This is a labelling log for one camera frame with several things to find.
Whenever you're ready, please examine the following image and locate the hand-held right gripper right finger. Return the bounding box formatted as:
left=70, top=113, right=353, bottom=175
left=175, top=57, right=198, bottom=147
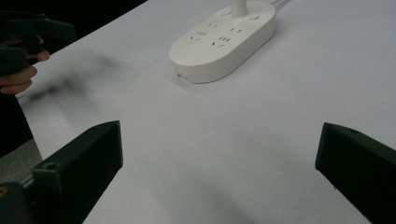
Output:
left=315, top=121, right=396, bottom=224

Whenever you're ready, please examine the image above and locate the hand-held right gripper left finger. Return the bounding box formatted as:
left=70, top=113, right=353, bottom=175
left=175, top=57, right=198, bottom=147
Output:
left=31, top=120, right=124, bottom=224

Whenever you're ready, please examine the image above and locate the white power strip lamp base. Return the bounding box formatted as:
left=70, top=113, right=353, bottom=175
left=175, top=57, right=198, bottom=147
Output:
left=168, top=0, right=277, bottom=84

